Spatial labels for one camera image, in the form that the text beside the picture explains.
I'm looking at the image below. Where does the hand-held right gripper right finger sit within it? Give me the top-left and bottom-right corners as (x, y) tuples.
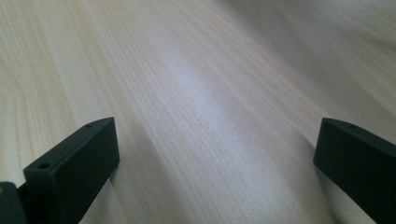
(312, 117), (396, 224)

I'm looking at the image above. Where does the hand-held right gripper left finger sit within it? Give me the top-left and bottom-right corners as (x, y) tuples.
(18, 117), (121, 224)

